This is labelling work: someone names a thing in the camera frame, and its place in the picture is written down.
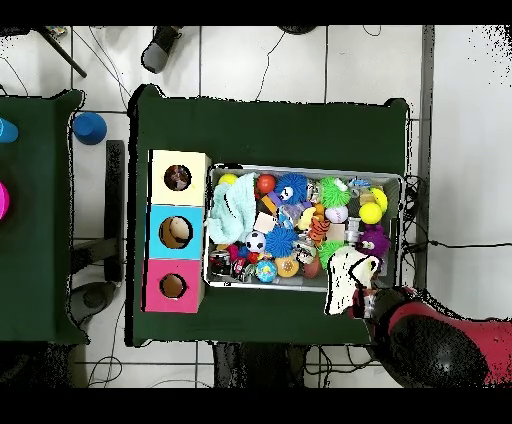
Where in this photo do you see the mint green cloth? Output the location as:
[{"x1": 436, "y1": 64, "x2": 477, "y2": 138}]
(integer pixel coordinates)
[{"x1": 207, "y1": 172, "x2": 259, "y2": 246}]

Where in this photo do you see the cream knitted cloth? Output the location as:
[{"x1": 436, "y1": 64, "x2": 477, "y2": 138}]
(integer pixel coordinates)
[{"x1": 323, "y1": 245, "x2": 382, "y2": 317}]

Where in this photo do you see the shallow clear mesh bin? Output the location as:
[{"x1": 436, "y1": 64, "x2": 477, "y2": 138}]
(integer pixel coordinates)
[{"x1": 204, "y1": 163, "x2": 405, "y2": 296}]

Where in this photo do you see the wooden box with three holes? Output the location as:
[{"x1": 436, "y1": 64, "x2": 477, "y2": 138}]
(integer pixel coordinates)
[{"x1": 143, "y1": 148, "x2": 212, "y2": 315}]

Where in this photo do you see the plain wooden block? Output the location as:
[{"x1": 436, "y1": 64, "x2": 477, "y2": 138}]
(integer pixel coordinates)
[{"x1": 252, "y1": 211, "x2": 278, "y2": 235}]

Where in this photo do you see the small soccer ball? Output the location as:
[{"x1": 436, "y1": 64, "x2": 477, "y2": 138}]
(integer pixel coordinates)
[{"x1": 245, "y1": 231, "x2": 267, "y2": 253}]

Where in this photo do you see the orange ball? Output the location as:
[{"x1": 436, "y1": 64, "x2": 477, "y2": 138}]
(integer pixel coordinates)
[{"x1": 257, "y1": 173, "x2": 278, "y2": 194}]

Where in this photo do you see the blue spiky rubber ball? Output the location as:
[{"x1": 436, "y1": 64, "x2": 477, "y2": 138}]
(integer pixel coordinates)
[{"x1": 263, "y1": 225, "x2": 299, "y2": 259}]

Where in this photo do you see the globe print ball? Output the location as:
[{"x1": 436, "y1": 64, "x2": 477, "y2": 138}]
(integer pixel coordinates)
[{"x1": 255, "y1": 259, "x2": 279, "y2": 284}]

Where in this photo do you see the tiger plush toy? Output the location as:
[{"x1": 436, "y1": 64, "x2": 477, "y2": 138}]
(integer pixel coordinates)
[{"x1": 308, "y1": 217, "x2": 332, "y2": 246}]

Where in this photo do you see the small baseball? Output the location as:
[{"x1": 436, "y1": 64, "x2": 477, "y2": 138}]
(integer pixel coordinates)
[{"x1": 325, "y1": 205, "x2": 350, "y2": 225}]

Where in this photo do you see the green fuzzy toy with eyes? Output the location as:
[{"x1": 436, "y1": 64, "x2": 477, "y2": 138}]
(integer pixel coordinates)
[{"x1": 317, "y1": 176, "x2": 353, "y2": 209}]

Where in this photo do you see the green spiky rubber ball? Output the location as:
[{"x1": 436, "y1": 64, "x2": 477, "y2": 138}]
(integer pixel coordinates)
[{"x1": 319, "y1": 238, "x2": 345, "y2": 262}]

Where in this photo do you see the dark green table cloth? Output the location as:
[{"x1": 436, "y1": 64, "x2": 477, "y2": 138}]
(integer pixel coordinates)
[
  {"x1": 127, "y1": 83, "x2": 411, "y2": 353},
  {"x1": 0, "y1": 87, "x2": 88, "y2": 347}
]

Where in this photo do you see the purple spiky toy with eyes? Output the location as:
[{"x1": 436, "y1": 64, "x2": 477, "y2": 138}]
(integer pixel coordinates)
[{"x1": 358, "y1": 223, "x2": 393, "y2": 257}]

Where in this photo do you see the person's foot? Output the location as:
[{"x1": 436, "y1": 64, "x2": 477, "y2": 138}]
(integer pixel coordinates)
[
  {"x1": 277, "y1": 25, "x2": 320, "y2": 37},
  {"x1": 141, "y1": 25, "x2": 185, "y2": 75}
]

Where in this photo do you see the pink round object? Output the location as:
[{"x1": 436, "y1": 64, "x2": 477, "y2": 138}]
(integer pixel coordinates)
[{"x1": 0, "y1": 181, "x2": 11, "y2": 222}]

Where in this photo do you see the light blue cup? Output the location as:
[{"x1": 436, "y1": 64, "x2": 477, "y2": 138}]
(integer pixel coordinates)
[{"x1": 0, "y1": 117, "x2": 19, "y2": 145}]

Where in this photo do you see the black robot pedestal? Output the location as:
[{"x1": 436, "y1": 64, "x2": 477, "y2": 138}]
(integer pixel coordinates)
[{"x1": 211, "y1": 342, "x2": 321, "y2": 389}]

